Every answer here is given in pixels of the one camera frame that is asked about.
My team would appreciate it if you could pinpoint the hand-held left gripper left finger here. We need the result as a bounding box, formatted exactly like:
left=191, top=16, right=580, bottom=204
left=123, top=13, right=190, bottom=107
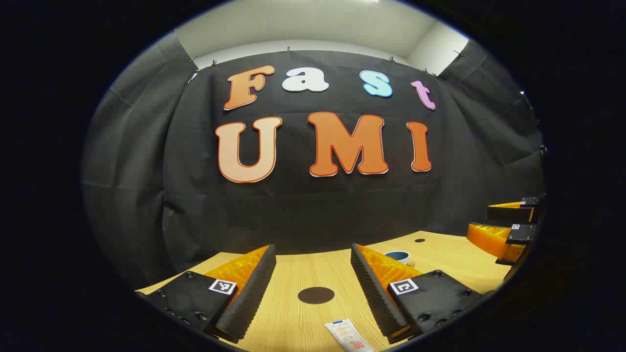
left=136, top=244, right=277, bottom=344

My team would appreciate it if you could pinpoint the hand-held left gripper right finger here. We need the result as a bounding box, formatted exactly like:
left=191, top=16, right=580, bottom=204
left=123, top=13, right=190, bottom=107
left=351, top=243, right=490, bottom=344

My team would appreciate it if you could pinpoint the light blue cup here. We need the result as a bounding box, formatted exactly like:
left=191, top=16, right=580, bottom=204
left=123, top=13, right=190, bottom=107
left=384, top=250, right=416, bottom=268

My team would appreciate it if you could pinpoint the black backdrop cloth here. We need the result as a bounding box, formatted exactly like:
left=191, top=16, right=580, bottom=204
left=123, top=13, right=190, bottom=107
left=81, top=32, right=546, bottom=289

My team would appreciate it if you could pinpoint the wooden desktop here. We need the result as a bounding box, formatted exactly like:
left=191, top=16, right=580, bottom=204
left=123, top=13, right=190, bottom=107
left=136, top=230, right=512, bottom=352

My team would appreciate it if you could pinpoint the brown round coaster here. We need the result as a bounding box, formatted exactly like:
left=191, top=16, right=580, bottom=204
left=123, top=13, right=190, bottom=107
left=298, top=287, right=335, bottom=305

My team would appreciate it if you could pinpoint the white toothpaste tube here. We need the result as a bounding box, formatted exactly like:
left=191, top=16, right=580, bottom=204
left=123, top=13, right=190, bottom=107
left=325, top=319, right=375, bottom=352

